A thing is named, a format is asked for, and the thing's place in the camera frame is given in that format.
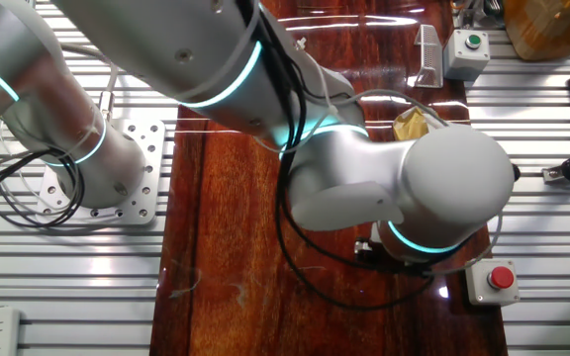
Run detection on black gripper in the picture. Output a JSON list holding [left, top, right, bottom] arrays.
[[363, 239, 430, 276]]

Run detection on grey box with red button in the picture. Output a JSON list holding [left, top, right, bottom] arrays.
[[464, 257, 522, 307]]

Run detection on gold tissue pack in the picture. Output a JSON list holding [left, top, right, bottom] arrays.
[[392, 106, 439, 142]]

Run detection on grey box with green button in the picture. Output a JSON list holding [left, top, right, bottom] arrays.
[[442, 28, 492, 83]]

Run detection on brown cardboard box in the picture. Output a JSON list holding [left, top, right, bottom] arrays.
[[504, 0, 570, 61]]

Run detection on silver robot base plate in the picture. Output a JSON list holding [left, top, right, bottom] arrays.
[[37, 118, 166, 226]]

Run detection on black base cable bundle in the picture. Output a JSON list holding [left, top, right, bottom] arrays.
[[0, 145, 86, 228]]

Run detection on grey cable with metal connector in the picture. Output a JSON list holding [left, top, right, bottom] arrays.
[[61, 43, 119, 123]]

